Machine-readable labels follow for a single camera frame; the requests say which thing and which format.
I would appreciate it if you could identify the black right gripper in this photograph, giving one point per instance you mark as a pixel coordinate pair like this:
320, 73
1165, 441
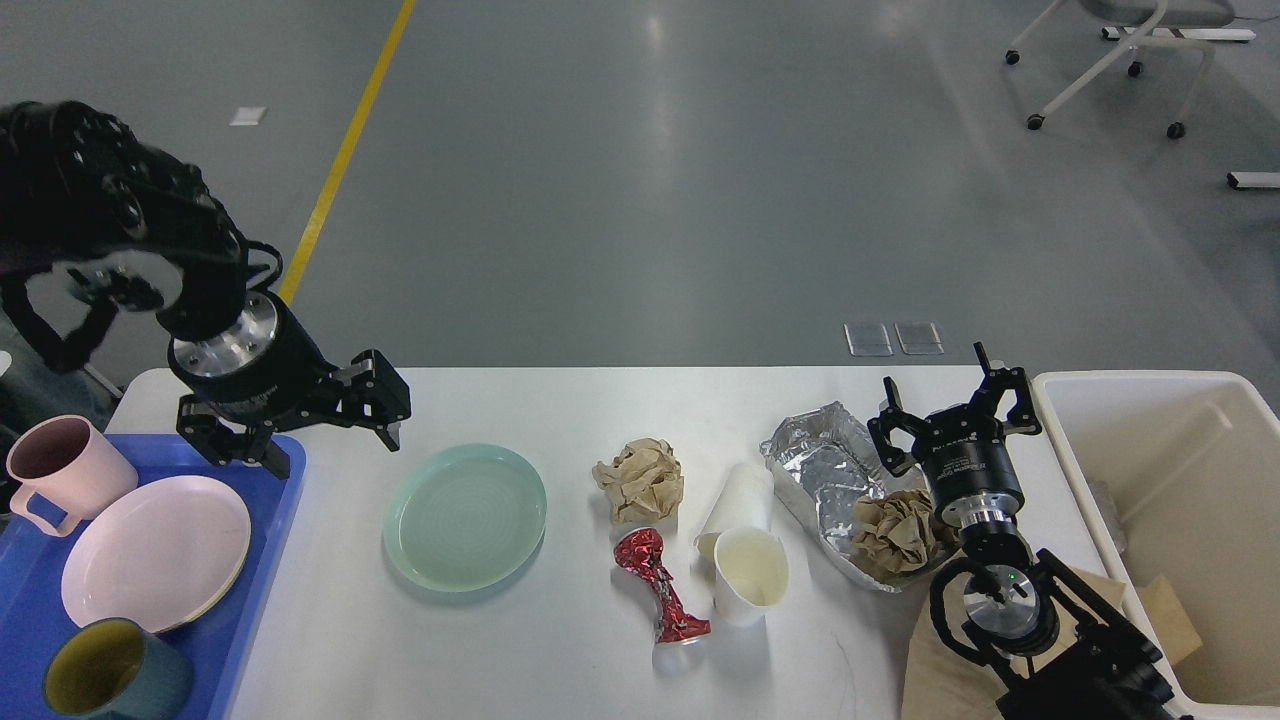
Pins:
962, 449

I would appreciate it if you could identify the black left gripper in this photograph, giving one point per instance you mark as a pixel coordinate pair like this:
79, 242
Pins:
261, 371

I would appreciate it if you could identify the light green plate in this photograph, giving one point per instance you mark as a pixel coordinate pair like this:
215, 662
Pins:
467, 518

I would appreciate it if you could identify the dark teal mug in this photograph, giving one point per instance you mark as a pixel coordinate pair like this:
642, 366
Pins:
115, 669

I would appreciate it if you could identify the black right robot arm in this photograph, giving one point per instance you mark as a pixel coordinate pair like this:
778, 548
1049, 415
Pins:
1008, 593

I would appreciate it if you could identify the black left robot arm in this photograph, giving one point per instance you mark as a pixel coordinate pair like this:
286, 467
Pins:
96, 222

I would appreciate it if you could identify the right floor outlet cover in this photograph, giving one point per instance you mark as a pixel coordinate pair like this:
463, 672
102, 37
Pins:
919, 338

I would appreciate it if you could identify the floor outlet cover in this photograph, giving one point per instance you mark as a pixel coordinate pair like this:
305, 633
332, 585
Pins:
919, 338
868, 339

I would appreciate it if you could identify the crumpled brown paper in foil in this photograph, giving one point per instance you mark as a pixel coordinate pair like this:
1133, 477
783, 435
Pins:
899, 533

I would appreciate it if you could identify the left floor outlet cover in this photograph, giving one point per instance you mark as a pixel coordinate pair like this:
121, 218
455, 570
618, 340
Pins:
868, 339

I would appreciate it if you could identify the crumpled aluminium foil tray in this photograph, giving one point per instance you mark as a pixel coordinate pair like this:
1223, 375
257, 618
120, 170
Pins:
822, 463

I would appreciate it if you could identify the pink plate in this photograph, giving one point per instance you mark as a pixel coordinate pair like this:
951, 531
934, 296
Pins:
161, 556

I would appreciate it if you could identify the white plastic bin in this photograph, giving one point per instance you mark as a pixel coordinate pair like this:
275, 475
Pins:
1176, 474

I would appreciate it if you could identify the lying white paper cup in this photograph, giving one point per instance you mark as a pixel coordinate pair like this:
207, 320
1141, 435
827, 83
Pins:
745, 501

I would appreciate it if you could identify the pink mug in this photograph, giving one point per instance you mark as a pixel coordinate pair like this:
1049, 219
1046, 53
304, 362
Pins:
71, 464

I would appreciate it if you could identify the brown paper bag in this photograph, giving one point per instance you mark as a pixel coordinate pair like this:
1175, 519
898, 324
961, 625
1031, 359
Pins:
940, 685

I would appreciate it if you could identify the upright white paper cup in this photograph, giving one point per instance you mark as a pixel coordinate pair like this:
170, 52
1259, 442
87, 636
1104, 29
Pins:
752, 574

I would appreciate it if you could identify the person in jeans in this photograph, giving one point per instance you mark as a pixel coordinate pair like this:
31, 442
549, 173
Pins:
30, 393

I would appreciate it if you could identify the cardboard piece in bin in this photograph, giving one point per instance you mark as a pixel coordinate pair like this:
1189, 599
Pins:
1173, 627

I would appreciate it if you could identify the crumpled brown paper ball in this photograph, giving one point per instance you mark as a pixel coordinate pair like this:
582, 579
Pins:
643, 484

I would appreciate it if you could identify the blue plastic tray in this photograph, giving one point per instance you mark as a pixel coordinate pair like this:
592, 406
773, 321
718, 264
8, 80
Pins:
34, 623

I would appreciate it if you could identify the crushed red can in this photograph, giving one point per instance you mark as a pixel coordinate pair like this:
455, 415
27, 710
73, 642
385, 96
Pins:
640, 553

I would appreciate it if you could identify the white floor bar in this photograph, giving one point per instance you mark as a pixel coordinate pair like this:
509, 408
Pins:
1243, 180

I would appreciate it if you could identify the white office chair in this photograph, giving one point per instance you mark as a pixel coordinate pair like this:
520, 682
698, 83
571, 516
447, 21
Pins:
1132, 26

